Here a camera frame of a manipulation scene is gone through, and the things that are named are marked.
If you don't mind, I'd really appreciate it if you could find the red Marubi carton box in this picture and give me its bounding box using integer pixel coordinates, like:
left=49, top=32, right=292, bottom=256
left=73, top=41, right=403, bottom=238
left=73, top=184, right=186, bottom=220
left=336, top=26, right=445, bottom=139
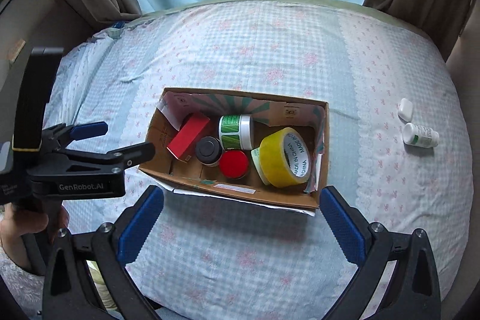
left=167, top=113, right=212, bottom=163

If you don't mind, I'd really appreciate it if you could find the small red lid jar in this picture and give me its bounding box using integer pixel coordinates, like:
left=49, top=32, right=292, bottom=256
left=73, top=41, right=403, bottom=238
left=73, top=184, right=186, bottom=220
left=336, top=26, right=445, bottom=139
left=219, top=149, right=249, bottom=179

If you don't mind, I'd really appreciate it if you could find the white supplement bottle green label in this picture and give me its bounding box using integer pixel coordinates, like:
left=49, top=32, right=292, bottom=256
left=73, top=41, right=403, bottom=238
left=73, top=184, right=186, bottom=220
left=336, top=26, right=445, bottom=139
left=402, top=123, right=439, bottom=149

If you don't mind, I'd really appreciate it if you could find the green jar white lid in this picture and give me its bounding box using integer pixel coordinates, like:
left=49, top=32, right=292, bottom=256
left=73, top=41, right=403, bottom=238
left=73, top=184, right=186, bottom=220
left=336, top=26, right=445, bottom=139
left=218, top=115, right=254, bottom=150

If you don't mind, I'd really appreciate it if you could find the white earbuds case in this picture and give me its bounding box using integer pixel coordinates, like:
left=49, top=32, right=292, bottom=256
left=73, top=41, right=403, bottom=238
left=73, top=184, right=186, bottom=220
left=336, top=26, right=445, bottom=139
left=397, top=98, right=413, bottom=123

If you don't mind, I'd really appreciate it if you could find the yellow packing tape roll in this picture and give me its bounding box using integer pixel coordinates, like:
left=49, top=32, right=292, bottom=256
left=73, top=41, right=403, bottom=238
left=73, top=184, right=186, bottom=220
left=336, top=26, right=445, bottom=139
left=259, top=127, right=312, bottom=188

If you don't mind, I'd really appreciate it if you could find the person's left hand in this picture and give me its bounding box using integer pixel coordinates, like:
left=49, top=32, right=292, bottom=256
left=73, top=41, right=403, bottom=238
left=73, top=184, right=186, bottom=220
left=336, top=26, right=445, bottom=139
left=1, top=204, right=49, bottom=271

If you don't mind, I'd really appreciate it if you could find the black lid jar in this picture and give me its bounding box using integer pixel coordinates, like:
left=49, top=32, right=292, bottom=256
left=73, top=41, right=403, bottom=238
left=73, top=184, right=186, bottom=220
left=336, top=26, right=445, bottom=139
left=195, top=136, right=223, bottom=166

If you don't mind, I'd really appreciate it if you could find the pale green cream jar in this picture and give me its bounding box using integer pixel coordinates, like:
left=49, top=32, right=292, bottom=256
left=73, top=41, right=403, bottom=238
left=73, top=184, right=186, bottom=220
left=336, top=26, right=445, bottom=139
left=250, top=148, right=270, bottom=186

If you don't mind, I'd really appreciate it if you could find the brown cardboard box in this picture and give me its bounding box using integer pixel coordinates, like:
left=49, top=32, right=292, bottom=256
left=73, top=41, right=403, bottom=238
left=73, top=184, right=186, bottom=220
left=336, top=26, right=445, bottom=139
left=140, top=88, right=329, bottom=215

